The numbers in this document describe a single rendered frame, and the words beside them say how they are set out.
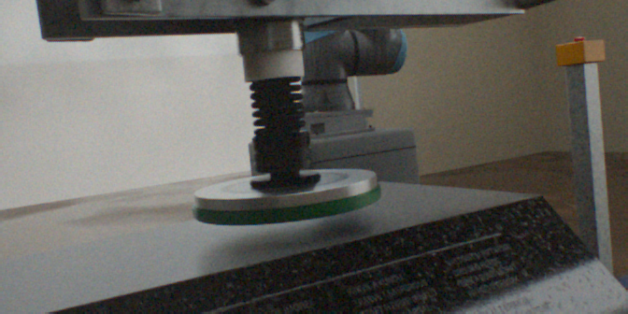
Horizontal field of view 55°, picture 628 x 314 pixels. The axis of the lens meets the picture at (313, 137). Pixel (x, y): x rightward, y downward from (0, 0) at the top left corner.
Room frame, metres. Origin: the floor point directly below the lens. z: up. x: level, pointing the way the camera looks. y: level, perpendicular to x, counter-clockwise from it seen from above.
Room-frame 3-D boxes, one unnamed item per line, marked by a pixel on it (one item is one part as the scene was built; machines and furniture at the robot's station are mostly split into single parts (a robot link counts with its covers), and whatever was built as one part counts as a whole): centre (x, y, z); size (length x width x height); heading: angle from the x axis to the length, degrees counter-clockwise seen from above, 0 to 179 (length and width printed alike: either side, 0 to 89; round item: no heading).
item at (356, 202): (0.70, 0.04, 0.85); 0.22 x 0.22 x 0.04
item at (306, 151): (0.70, 0.04, 0.89); 0.07 x 0.07 x 0.01
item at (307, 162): (0.70, 0.04, 0.88); 0.07 x 0.07 x 0.01
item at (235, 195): (0.70, 0.04, 0.85); 0.21 x 0.21 x 0.01
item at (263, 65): (0.70, 0.04, 1.00); 0.07 x 0.07 x 0.04
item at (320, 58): (1.92, -0.07, 1.11); 0.17 x 0.15 x 0.18; 106
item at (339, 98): (1.92, -0.05, 0.98); 0.19 x 0.19 x 0.10
